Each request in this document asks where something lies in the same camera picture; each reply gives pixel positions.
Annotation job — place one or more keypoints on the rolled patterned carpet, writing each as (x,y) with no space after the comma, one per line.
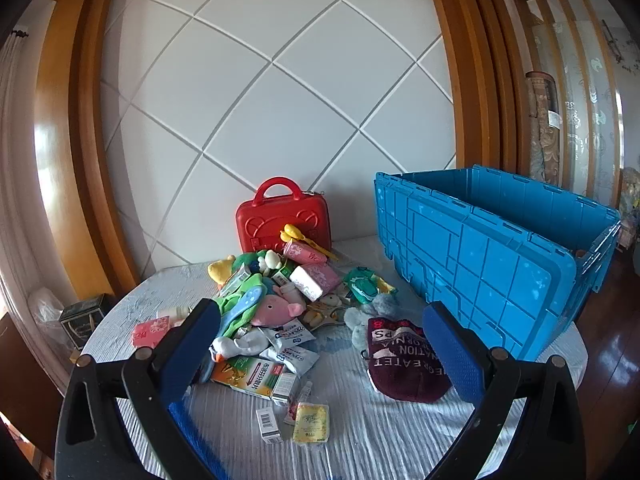
(545,130)

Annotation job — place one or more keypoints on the orange green medicine box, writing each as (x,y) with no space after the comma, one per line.
(245,375)

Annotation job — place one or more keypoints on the green wet wipes pack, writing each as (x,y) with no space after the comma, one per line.
(362,285)

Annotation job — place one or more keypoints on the pink cylindrical pack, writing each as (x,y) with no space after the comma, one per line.
(302,252)

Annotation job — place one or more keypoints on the red toy suitcase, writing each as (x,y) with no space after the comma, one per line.
(265,220)

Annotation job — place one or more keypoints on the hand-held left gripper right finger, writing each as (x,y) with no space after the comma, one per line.
(452,350)

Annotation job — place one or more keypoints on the green flower plush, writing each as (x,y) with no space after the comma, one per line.
(247,260)

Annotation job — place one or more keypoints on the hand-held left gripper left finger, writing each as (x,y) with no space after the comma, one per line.
(192,345)

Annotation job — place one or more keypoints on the small white tube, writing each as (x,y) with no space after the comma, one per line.
(304,394)

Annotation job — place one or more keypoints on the white duck plush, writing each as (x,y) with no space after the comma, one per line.
(240,344)

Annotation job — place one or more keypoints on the pink flat packet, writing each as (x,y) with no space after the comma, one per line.
(150,331)

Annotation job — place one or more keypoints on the white blue sachet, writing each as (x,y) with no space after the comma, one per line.
(292,334)
(300,357)

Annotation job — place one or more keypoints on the black cardboard box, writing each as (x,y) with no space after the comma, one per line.
(80,322)

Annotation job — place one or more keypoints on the grey plush toy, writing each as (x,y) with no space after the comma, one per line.
(367,312)

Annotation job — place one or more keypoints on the yellow sachet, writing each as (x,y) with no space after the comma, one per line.
(310,422)

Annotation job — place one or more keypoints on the green plush toy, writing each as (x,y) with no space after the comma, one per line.
(232,310)

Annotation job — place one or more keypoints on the pink pig plush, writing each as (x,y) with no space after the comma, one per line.
(272,310)

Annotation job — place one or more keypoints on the maroon knit beanie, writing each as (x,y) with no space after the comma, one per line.
(400,365)

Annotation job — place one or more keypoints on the yellow plush toy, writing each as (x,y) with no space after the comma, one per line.
(220,270)

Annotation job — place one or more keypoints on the small white barcode box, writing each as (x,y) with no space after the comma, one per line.
(268,424)

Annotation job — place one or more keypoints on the blue plastic crate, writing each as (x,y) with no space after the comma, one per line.
(475,260)

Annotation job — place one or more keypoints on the small green white box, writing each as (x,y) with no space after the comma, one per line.
(285,387)

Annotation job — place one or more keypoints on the white green medicine box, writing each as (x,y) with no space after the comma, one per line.
(235,280)

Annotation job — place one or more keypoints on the round desktop white cloth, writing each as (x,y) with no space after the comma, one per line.
(380,435)

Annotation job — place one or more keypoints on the pink tissue pack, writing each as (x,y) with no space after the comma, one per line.
(320,277)

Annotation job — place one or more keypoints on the wooden slat partition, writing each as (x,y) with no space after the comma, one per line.
(570,35)

